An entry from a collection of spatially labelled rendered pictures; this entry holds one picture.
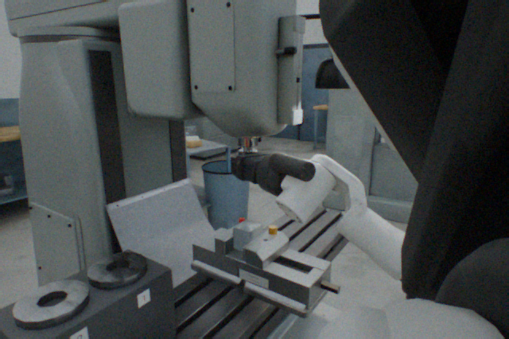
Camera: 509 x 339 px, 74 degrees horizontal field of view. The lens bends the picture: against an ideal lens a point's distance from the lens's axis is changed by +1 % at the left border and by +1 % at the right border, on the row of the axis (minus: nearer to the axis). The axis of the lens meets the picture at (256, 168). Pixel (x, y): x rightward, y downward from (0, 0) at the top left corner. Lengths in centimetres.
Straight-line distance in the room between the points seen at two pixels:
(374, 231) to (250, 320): 34
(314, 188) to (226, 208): 254
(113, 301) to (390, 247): 43
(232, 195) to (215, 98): 238
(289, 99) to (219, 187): 237
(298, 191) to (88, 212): 63
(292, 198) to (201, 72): 33
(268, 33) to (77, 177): 63
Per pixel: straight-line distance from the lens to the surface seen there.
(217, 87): 70
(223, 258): 87
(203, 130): 588
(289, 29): 70
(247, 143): 77
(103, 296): 57
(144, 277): 59
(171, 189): 113
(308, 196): 58
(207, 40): 72
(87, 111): 96
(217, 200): 308
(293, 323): 94
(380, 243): 58
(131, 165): 103
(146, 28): 82
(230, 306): 81
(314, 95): 777
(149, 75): 82
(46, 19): 121
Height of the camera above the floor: 143
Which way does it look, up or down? 15 degrees down
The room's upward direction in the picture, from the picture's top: straight up
